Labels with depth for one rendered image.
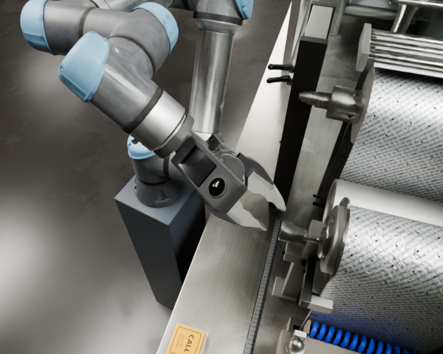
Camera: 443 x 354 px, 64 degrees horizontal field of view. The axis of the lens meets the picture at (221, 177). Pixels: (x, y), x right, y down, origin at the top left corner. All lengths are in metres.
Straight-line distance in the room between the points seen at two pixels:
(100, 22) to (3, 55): 3.30
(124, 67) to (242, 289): 0.66
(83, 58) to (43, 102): 2.68
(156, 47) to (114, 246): 1.68
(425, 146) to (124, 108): 0.51
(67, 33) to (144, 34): 0.12
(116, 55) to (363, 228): 0.42
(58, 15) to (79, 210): 1.79
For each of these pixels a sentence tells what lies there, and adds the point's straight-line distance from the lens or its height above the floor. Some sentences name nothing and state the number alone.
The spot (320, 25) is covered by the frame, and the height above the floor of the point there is 1.44.
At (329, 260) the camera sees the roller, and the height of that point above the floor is 1.27.
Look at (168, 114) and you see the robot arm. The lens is 0.46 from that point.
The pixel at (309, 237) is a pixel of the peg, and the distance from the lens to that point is 0.64.
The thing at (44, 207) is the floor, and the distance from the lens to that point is 2.39.
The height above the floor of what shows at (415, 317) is 1.18.
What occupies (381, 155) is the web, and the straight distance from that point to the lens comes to 0.72.
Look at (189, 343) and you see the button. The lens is 0.89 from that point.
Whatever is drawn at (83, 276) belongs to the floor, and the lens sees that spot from 2.07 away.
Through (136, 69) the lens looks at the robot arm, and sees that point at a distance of 0.47.
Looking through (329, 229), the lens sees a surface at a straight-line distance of 0.60.
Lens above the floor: 1.78
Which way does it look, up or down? 51 degrees down
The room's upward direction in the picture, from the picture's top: straight up
